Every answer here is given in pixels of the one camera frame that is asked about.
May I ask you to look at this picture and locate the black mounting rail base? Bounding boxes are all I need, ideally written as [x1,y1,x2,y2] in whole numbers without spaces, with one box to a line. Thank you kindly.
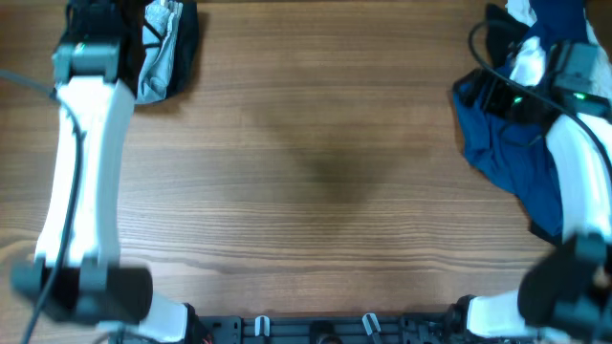
[200,312,476,344]

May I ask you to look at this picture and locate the light blue denim shorts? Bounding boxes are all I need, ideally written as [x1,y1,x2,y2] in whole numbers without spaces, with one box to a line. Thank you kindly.
[136,0,184,104]

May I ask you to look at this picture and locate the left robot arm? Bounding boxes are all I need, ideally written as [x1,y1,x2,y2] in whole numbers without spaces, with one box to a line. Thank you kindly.
[11,1,194,343]

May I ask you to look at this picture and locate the folded black shorts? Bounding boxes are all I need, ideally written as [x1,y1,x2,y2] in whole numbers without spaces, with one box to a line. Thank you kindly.
[64,0,201,101]

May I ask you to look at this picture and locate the dark blue shirt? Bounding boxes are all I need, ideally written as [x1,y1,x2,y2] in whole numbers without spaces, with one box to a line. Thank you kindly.
[452,0,588,243]

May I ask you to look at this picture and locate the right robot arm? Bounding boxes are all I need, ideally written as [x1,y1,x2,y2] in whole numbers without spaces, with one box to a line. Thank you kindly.
[464,42,611,342]

